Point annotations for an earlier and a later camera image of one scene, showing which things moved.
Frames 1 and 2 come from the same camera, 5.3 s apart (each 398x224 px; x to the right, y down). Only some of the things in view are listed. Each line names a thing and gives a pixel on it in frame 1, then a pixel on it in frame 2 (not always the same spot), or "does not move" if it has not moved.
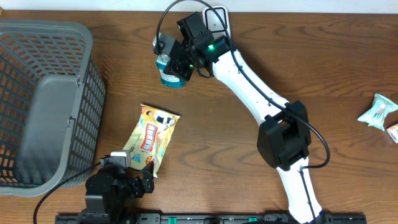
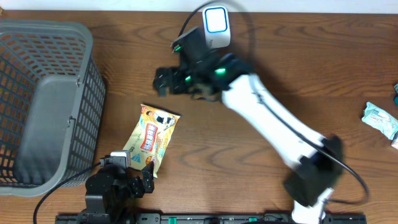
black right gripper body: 183,66 -> 180,82
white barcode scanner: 212,23 does not move
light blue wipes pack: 375,116 -> 382,121
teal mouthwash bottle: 167,79 -> 395,96
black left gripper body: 133,186 does not move
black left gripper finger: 147,178 does not move
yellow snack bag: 150,136 does not move
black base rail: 211,218 does not move
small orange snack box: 393,132 -> 394,142
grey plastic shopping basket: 53,105 does not move
